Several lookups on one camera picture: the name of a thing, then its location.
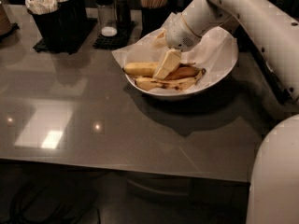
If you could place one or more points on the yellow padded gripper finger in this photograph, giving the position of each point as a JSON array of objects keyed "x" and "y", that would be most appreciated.
[
  {"x": 168, "y": 63},
  {"x": 159, "y": 41}
]

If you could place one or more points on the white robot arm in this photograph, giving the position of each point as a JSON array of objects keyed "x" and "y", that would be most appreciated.
[{"x": 274, "y": 184}]

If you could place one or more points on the yellow banana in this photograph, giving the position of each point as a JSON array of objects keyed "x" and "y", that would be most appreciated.
[{"x": 146, "y": 69}]

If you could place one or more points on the white bowl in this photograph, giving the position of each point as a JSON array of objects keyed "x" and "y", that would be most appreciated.
[{"x": 196, "y": 70}]

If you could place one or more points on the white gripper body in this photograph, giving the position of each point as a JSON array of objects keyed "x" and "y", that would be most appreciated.
[{"x": 178, "y": 34}]

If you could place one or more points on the black cup behind cutlery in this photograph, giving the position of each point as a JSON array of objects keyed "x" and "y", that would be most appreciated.
[{"x": 75, "y": 10}]

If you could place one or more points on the white paper liner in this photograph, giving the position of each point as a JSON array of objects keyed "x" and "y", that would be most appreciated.
[{"x": 217, "y": 53}]

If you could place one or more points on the dark pepper shaker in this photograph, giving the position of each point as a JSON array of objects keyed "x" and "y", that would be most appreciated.
[{"x": 123, "y": 13}]

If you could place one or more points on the front spotted banana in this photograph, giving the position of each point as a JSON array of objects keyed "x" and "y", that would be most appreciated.
[{"x": 148, "y": 83}]

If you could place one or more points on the black rubber mat left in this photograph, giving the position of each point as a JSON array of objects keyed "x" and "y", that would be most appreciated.
[{"x": 69, "y": 40}]

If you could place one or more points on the middle orange banana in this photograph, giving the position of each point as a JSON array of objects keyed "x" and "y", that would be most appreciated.
[{"x": 182, "y": 72}]

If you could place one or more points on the black cup of stir sticks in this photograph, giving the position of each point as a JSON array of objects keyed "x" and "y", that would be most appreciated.
[{"x": 154, "y": 13}]

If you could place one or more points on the brown cup stack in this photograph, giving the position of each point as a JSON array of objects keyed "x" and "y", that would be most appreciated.
[{"x": 5, "y": 24}]

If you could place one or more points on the glass salt shaker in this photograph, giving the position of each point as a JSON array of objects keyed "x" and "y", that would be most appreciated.
[{"x": 106, "y": 16}]

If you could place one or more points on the black rubber mat centre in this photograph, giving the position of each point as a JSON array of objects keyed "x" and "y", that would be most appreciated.
[{"x": 114, "y": 42}]

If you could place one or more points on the black cup of white cutlery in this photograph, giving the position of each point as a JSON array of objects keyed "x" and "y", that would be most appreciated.
[{"x": 46, "y": 14}]

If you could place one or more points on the black rubber mat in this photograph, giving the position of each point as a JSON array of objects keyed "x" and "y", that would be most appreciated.
[
  {"x": 114, "y": 42},
  {"x": 69, "y": 40}
]

